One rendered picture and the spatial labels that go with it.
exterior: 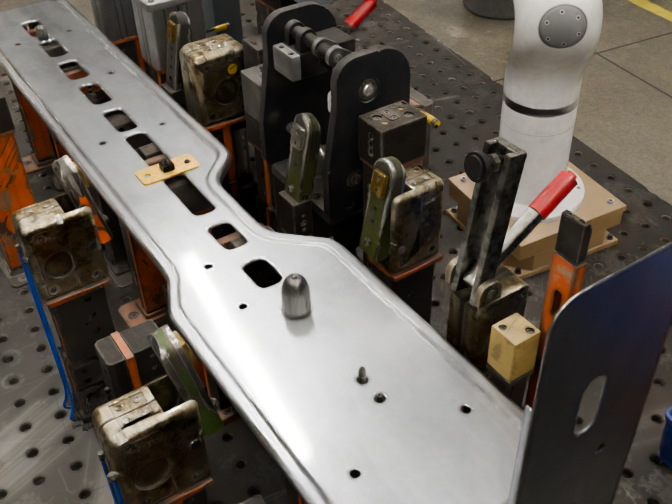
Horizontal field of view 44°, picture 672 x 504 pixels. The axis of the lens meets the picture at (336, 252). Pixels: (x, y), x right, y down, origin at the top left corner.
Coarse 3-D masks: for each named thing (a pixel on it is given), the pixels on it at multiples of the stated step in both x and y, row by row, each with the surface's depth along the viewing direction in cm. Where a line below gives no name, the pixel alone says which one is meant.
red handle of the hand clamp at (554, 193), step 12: (552, 180) 85; (564, 180) 84; (552, 192) 84; (564, 192) 84; (540, 204) 84; (552, 204) 84; (528, 216) 84; (540, 216) 84; (516, 228) 84; (528, 228) 84; (504, 240) 84; (516, 240) 84; (504, 252) 84; (468, 276) 84
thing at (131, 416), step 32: (160, 384) 78; (96, 416) 75; (128, 416) 74; (160, 416) 74; (192, 416) 76; (128, 448) 73; (160, 448) 76; (192, 448) 78; (128, 480) 76; (160, 480) 79; (192, 480) 81
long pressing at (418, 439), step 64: (64, 0) 160; (0, 64) 141; (128, 64) 138; (64, 128) 123; (192, 128) 122; (128, 192) 109; (192, 256) 99; (256, 256) 98; (320, 256) 98; (192, 320) 90; (256, 320) 90; (320, 320) 90; (384, 320) 89; (256, 384) 83; (320, 384) 83; (384, 384) 82; (448, 384) 82; (320, 448) 76; (384, 448) 76; (448, 448) 76; (512, 448) 76
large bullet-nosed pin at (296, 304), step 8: (288, 280) 88; (296, 280) 88; (304, 280) 88; (288, 288) 88; (296, 288) 88; (304, 288) 88; (288, 296) 88; (296, 296) 88; (304, 296) 88; (288, 304) 89; (296, 304) 89; (304, 304) 89; (288, 312) 90; (296, 312) 89; (304, 312) 90
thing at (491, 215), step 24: (504, 144) 76; (480, 168) 74; (504, 168) 76; (480, 192) 79; (504, 192) 77; (480, 216) 81; (504, 216) 79; (480, 240) 82; (480, 264) 82; (456, 288) 86
